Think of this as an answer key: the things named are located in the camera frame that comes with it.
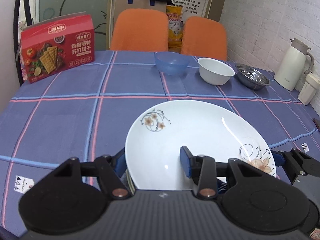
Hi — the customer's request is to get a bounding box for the playing card on table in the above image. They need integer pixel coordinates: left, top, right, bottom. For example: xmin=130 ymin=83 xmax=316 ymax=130
xmin=14 ymin=175 xmax=35 ymax=194

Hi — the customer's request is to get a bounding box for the left orange chair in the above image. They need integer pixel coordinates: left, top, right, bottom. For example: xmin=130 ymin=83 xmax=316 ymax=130
xmin=110 ymin=9 xmax=169 ymax=52

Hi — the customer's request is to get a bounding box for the red cracker box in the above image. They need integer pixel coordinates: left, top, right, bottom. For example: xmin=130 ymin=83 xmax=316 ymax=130
xmin=21 ymin=12 xmax=95 ymax=83

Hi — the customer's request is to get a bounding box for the white ceramic bowl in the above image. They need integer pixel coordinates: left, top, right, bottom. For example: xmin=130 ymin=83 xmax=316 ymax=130
xmin=198 ymin=57 xmax=235 ymax=86

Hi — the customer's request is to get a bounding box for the cream thermos jug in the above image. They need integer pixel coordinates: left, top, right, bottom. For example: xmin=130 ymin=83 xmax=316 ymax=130
xmin=274 ymin=38 xmax=314 ymax=91

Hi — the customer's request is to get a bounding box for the orange chair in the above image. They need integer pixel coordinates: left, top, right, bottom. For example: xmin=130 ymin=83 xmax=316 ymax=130
xmin=181 ymin=16 xmax=227 ymax=61
xmin=110 ymin=9 xmax=169 ymax=52

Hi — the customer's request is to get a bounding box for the blue plaid tablecloth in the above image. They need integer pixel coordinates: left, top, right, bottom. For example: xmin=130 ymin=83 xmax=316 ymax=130
xmin=1 ymin=51 xmax=319 ymax=236

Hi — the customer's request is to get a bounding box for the black smartphone red case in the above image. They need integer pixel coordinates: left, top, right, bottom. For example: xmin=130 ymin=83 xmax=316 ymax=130
xmin=313 ymin=118 xmax=320 ymax=132

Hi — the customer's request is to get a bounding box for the playing card near edge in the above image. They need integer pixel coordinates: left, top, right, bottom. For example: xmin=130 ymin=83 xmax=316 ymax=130
xmin=301 ymin=142 xmax=309 ymax=153

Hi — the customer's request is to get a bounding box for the blue plastic bowl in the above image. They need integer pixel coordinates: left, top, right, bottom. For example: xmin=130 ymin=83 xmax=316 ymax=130
xmin=155 ymin=51 xmax=189 ymax=76

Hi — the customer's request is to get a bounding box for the stainless steel bowl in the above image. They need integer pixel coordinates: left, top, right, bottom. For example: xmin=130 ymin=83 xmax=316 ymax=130
xmin=235 ymin=64 xmax=270 ymax=90

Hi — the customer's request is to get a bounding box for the cream travel cup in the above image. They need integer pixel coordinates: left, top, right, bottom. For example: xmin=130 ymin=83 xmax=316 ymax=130
xmin=298 ymin=73 xmax=320 ymax=105

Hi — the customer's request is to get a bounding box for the right orange chair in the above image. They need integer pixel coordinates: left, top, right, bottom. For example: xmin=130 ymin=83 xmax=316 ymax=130
xmin=181 ymin=16 xmax=227 ymax=61

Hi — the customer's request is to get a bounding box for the brown paper bag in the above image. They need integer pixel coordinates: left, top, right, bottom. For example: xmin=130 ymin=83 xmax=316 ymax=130
xmin=112 ymin=0 xmax=167 ymax=34

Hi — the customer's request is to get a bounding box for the white floral plate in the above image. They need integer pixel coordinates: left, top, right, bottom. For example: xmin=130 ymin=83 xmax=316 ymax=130
xmin=125 ymin=100 xmax=277 ymax=190

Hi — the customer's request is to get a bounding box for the yellow snack package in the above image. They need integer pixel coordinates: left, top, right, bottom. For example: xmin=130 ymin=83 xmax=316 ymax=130
xmin=166 ymin=5 xmax=184 ymax=53

